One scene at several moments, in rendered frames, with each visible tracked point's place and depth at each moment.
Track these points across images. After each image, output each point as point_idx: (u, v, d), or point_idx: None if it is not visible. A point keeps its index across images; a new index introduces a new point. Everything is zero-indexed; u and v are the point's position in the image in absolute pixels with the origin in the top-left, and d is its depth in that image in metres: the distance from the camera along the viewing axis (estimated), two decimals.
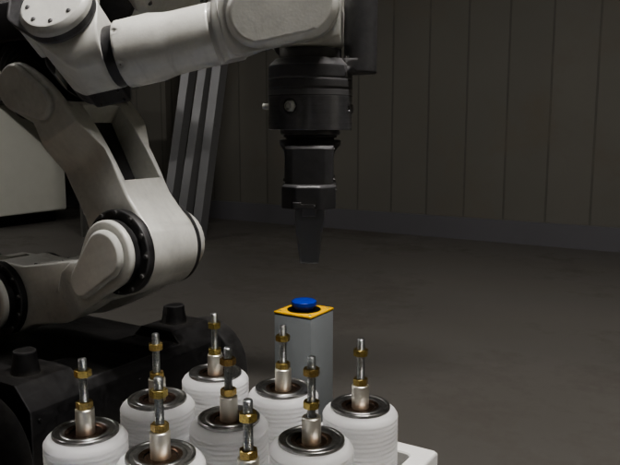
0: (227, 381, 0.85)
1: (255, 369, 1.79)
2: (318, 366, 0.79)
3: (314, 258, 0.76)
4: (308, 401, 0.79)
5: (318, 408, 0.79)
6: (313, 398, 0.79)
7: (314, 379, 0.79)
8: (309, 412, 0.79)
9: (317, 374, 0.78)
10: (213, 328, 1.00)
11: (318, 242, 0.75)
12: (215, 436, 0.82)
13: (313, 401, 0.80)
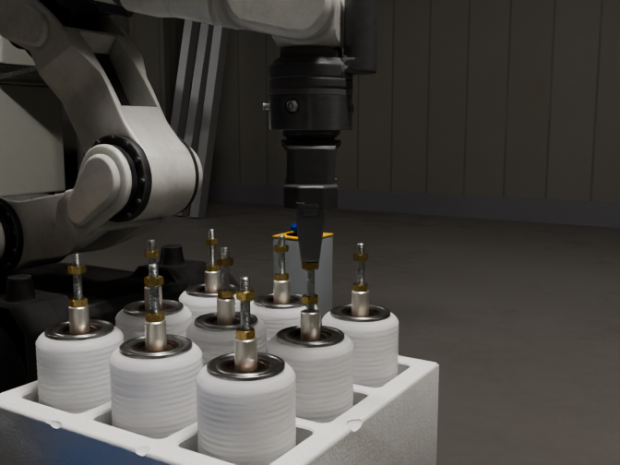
0: (225, 282, 0.83)
1: None
2: None
3: (314, 256, 0.77)
4: (315, 295, 0.78)
5: (311, 299, 0.79)
6: (313, 290, 0.78)
7: (306, 274, 0.78)
8: (314, 306, 0.78)
9: (312, 264, 0.78)
10: (210, 244, 0.99)
11: (318, 240, 0.77)
12: (212, 335, 0.80)
13: (302, 300, 0.78)
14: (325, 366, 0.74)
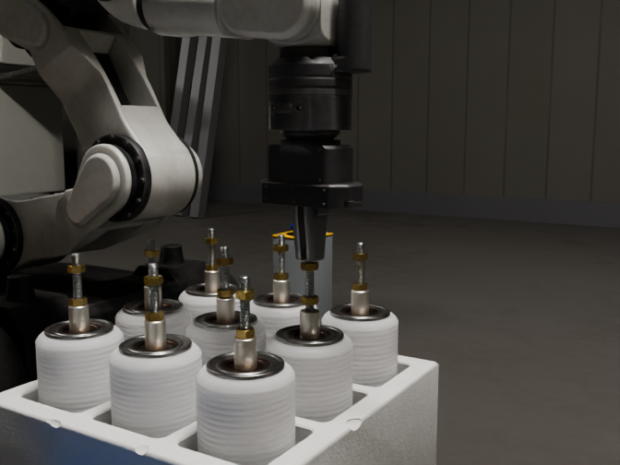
0: (224, 281, 0.83)
1: None
2: (305, 260, 0.78)
3: (304, 256, 0.77)
4: (314, 296, 0.78)
5: (313, 300, 0.79)
6: (313, 291, 0.78)
7: (306, 274, 0.78)
8: (313, 307, 0.78)
9: (314, 265, 0.78)
10: (210, 244, 0.99)
11: (301, 240, 0.76)
12: (211, 334, 0.80)
13: (301, 301, 0.78)
14: (324, 366, 0.74)
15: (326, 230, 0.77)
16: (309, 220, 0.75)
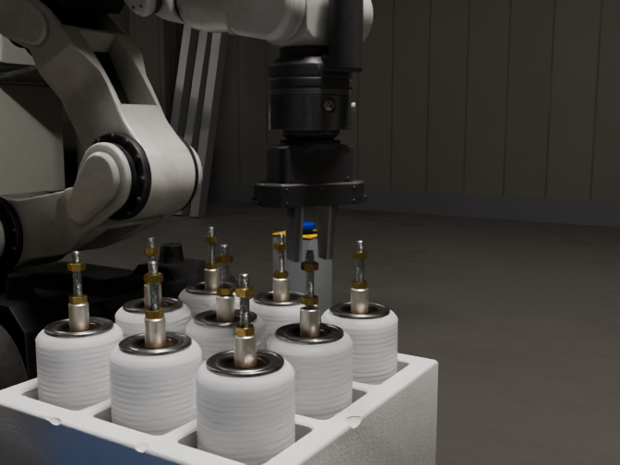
0: (224, 280, 0.84)
1: None
2: (304, 263, 0.77)
3: (320, 254, 0.78)
4: None
5: (301, 302, 0.78)
6: (305, 292, 0.78)
7: (308, 276, 0.77)
8: (309, 306, 0.79)
9: (301, 266, 0.78)
10: (210, 242, 0.99)
11: (318, 237, 0.78)
12: (211, 332, 0.81)
13: (312, 303, 0.77)
14: (324, 363, 0.74)
15: (293, 232, 0.75)
16: (285, 217, 0.77)
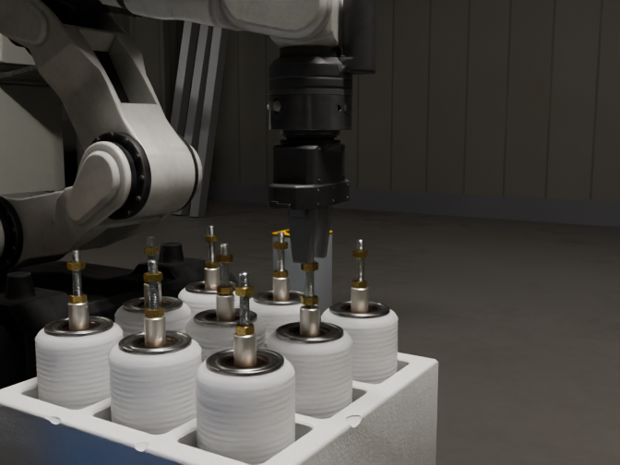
0: (224, 279, 0.83)
1: None
2: (316, 262, 0.77)
3: (307, 258, 0.76)
4: (304, 296, 0.78)
5: (313, 304, 0.77)
6: (309, 292, 0.77)
7: (314, 275, 0.78)
8: (306, 308, 0.78)
9: (312, 268, 0.76)
10: (210, 241, 0.99)
11: (312, 242, 0.75)
12: (211, 331, 0.80)
13: (315, 299, 0.79)
14: (324, 363, 0.74)
15: None
16: (331, 216, 0.78)
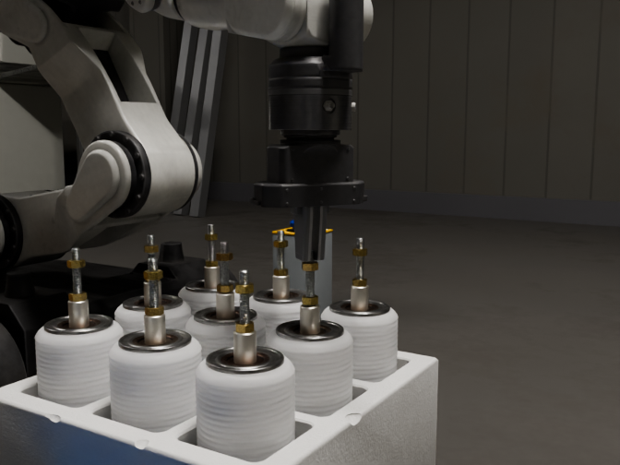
0: (224, 277, 0.83)
1: None
2: (304, 262, 0.77)
3: (311, 255, 0.78)
4: None
5: (302, 301, 0.78)
6: (306, 291, 0.78)
7: (307, 276, 0.77)
8: (310, 306, 0.78)
9: (302, 266, 0.78)
10: (210, 239, 0.99)
11: None
12: (211, 329, 0.80)
13: (310, 303, 0.77)
14: (324, 361, 0.74)
15: (303, 232, 0.75)
16: (294, 216, 0.77)
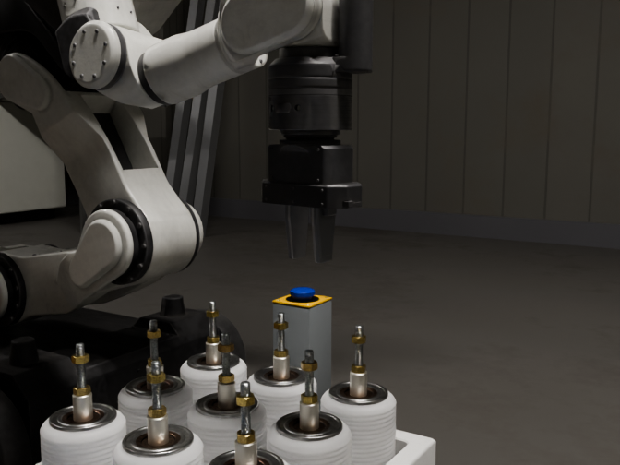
0: (225, 367, 0.85)
1: (254, 363, 1.79)
2: None
3: (296, 255, 0.78)
4: (313, 395, 0.79)
5: (314, 397, 0.80)
6: (313, 389, 0.80)
7: (306, 373, 0.80)
8: None
9: (315, 363, 0.80)
10: (211, 316, 1.00)
11: (293, 239, 0.77)
12: (213, 423, 0.82)
13: (301, 398, 0.80)
14: (323, 460, 0.76)
15: (333, 231, 0.76)
16: (316, 220, 0.74)
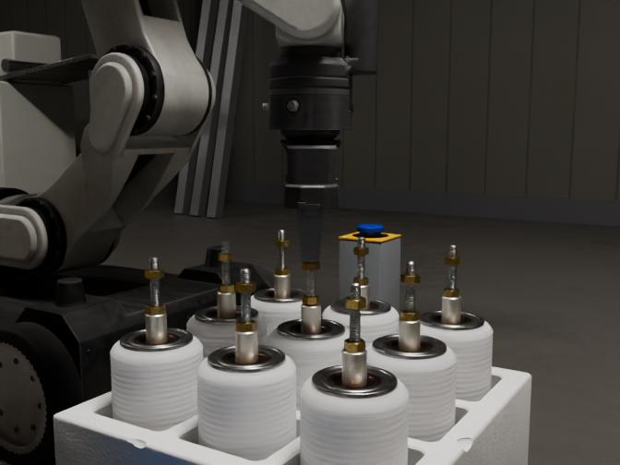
0: (311, 288, 0.77)
1: None
2: None
3: (314, 256, 0.77)
4: (414, 312, 0.71)
5: (414, 315, 0.73)
6: (414, 306, 0.72)
7: (407, 287, 0.72)
8: None
9: (416, 278, 0.72)
10: (281, 246, 0.93)
11: (318, 240, 0.77)
12: (300, 345, 0.74)
13: (400, 315, 0.72)
14: (431, 380, 0.68)
15: None
16: None
